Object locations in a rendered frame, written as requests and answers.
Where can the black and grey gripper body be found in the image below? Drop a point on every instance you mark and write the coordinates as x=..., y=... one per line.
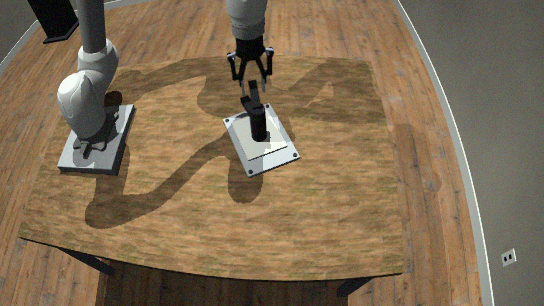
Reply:
x=247, y=46

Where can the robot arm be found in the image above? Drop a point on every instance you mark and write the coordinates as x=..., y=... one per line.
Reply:
x=81, y=100

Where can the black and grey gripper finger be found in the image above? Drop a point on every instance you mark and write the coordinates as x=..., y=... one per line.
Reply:
x=240, y=75
x=269, y=52

